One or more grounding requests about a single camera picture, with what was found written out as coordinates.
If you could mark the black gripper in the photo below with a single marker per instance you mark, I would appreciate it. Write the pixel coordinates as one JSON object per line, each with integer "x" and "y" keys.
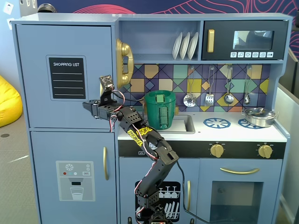
{"x": 95, "y": 109}

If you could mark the blue fridge door with blackboard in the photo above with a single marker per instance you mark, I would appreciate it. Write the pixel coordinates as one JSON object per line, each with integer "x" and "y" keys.
{"x": 35, "y": 93}

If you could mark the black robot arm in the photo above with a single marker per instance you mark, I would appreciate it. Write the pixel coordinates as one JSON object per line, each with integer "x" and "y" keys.
{"x": 161, "y": 172}

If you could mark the blue fridge door with dispenser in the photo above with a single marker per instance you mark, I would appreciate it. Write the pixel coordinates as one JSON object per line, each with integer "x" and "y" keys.
{"x": 46, "y": 144}

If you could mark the blue dishwasher door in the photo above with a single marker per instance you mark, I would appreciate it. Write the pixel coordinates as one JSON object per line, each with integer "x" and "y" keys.
{"x": 130, "y": 168}

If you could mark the blue oven door with window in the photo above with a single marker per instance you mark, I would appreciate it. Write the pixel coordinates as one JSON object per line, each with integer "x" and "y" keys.
{"x": 205, "y": 172}

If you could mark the black microwave door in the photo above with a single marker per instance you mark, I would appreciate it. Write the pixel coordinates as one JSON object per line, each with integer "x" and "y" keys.
{"x": 222, "y": 46}

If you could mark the black shopping list board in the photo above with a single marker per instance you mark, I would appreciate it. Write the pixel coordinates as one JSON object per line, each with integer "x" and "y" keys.
{"x": 67, "y": 78}

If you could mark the green plastic pitcher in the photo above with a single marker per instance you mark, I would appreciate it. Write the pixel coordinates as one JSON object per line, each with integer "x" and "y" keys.
{"x": 153, "y": 112}

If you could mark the gold toy telephone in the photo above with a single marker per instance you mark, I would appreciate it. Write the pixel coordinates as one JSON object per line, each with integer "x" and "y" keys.
{"x": 125, "y": 53}

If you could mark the grey water dispenser sticker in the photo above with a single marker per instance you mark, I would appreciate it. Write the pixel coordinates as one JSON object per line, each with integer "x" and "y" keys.
{"x": 75, "y": 182}

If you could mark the yellow beanbag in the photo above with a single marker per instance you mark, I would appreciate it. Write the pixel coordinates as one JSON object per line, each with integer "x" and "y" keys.
{"x": 9, "y": 102}

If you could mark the grey toy sink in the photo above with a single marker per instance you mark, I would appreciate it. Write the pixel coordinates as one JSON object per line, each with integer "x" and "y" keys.
{"x": 184, "y": 126}

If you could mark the blue toy kitchen body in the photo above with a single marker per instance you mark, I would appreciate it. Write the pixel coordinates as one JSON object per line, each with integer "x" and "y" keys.
{"x": 158, "y": 35}

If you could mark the steel skimmer spoon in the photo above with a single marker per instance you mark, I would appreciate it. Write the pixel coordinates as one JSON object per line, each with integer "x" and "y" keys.
{"x": 189, "y": 100}

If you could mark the white toy plate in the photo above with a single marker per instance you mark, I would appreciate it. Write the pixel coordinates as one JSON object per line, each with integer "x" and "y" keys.
{"x": 176, "y": 45}
{"x": 193, "y": 45}
{"x": 184, "y": 46}

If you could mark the black round object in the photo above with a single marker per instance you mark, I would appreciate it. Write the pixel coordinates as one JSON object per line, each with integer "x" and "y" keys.
{"x": 46, "y": 8}

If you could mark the steel slotted spatula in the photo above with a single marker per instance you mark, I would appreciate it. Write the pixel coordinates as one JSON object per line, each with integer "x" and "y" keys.
{"x": 209, "y": 100}

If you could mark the gold stove knob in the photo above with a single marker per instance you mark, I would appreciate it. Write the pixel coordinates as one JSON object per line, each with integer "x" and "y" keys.
{"x": 265, "y": 151}
{"x": 216, "y": 151}

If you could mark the steel ladle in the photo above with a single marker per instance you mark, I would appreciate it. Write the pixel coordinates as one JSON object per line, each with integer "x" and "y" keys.
{"x": 229, "y": 99}

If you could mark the steel pot with lid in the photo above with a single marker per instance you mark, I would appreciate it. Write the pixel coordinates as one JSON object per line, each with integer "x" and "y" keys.
{"x": 259, "y": 119}

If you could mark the small wrist camera board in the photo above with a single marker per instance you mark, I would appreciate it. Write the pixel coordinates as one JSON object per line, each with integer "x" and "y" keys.
{"x": 106, "y": 81}

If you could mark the white wall socket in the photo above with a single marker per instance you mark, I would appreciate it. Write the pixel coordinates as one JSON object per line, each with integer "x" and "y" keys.
{"x": 10, "y": 23}
{"x": 8, "y": 7}

